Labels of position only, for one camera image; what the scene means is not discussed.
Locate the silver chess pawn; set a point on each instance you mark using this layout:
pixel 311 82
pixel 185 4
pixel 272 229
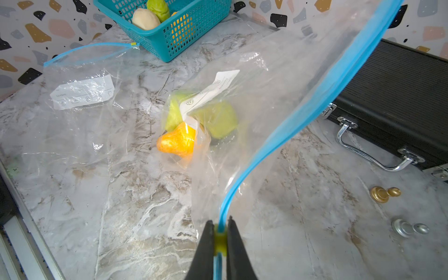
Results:
pixel 406 230

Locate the black ribbed carrying case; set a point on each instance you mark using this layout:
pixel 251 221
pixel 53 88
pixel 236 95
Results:
pixel 398 101

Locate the white packet in right bag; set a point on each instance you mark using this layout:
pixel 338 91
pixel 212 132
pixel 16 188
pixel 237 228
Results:
pixel 221 82

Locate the green pear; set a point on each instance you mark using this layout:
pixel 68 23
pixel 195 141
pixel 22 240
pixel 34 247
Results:
pixel 219 119
pixel 160 8

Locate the beige fruit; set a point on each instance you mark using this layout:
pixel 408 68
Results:
pixel 145 19

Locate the teal plastic basket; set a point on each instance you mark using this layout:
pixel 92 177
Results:
pixel 204 15

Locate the green fruit in right bag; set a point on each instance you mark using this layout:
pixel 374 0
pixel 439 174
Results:
pixel 174 117

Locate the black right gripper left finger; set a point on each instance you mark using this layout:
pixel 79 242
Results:
pixel 202 265

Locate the gold chess pawn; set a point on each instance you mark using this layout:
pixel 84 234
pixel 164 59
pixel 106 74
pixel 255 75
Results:
pixel 381 195

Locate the clear zip-top bag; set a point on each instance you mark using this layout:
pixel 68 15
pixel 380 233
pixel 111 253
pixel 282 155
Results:
pixel 286 80
pixel 100 140

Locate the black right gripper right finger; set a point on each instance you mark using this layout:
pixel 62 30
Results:
pixel 238 265

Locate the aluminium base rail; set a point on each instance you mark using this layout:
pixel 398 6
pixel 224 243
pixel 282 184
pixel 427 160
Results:
pixel 24 253

